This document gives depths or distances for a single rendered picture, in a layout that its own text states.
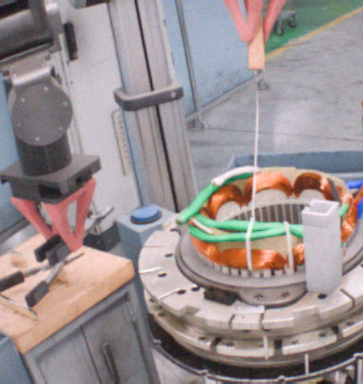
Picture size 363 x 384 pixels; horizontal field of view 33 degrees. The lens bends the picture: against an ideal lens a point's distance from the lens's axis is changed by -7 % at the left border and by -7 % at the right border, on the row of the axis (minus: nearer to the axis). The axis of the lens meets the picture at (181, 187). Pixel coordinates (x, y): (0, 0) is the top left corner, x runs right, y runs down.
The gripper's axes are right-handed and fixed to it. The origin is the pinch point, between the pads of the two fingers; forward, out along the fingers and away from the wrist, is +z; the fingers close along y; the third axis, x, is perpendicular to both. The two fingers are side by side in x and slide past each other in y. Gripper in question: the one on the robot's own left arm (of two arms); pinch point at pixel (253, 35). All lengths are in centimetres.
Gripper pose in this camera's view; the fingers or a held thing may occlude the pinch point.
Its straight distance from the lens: 67.0
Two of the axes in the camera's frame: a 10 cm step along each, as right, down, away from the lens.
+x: -6.2, -1.1, 7.8
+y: 7.8, -0.5, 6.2
